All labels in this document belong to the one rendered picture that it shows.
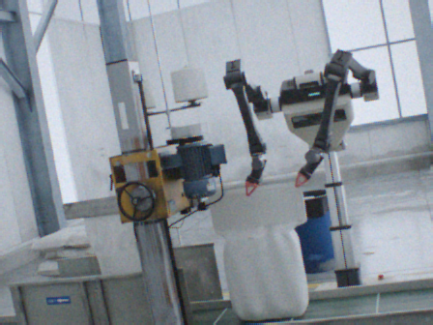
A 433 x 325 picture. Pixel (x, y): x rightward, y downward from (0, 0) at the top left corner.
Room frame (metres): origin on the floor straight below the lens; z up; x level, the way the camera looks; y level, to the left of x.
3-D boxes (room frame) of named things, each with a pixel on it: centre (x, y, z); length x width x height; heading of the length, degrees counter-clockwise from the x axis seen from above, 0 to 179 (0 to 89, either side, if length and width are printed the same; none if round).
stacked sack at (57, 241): (6.01, 1.59, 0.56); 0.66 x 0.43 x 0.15; 160
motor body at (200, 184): (2.85, 0.08, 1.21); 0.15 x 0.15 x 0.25
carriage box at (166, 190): (2.95, 0.30, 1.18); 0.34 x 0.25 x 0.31; 163
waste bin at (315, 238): (5.34, -0.75, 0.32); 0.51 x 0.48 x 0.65; 163
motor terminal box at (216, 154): (2.87, -0.02, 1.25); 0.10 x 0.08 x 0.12; 8
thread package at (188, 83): (2.99, 0.05, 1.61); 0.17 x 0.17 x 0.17
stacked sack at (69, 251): (5.93, 1.41, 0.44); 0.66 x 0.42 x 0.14; 67
